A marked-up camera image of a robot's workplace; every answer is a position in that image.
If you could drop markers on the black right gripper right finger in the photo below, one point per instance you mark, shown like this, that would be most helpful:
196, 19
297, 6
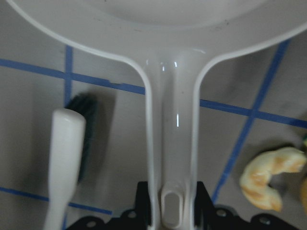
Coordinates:
211, 217

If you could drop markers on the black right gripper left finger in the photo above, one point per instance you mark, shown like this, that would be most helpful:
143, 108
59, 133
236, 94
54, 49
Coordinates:
137, 218

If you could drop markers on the croissant bread piece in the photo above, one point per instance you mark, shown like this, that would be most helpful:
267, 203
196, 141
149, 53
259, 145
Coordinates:
256, 176

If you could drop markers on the beige hand brush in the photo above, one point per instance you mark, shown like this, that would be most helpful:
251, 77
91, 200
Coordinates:
71, 140

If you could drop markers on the beige dustpan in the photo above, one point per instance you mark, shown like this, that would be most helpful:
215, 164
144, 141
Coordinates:
171, 44

